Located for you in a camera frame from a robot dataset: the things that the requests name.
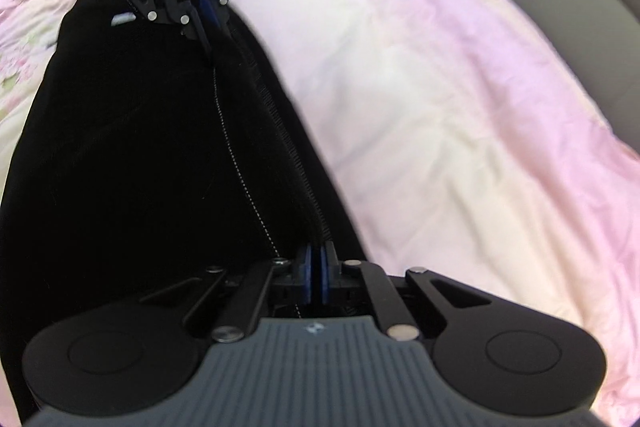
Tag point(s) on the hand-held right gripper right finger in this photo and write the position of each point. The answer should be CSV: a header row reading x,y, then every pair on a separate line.
x,y
327,274

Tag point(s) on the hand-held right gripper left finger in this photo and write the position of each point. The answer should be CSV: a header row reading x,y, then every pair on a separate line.
x,y
304,274

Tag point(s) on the black pants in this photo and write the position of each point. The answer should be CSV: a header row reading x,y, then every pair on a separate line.
x,y
125,147

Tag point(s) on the pink floral quilt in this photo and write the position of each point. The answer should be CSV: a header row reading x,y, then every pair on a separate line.
x,y
425,107

